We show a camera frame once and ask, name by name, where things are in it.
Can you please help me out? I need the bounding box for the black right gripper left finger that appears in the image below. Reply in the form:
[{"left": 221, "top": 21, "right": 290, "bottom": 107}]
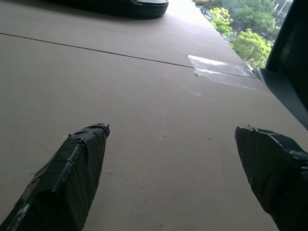
[{"left": 0, "top": 123, "right": 111, "bottom": 231}]

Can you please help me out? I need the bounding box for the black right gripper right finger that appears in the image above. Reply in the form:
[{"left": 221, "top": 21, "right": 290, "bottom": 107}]
[{"left": 234, "top": 124, "right": 308, "bottom": 231}]

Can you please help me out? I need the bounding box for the black office chair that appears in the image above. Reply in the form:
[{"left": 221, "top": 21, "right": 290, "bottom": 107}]
[{"left": 252, "top": 0, "right": 308, "bottom": 132}]

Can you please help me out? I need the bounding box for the clear adhesive tape strip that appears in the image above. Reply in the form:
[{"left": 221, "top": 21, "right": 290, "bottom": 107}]
[{"left": 187, "top": 54, "right": 268, "bottom": 91}]

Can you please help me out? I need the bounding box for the black zippered case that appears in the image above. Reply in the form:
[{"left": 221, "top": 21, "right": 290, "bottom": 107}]
[{"left": 44, "top": 0, "right": 169, "bottom": 19}]

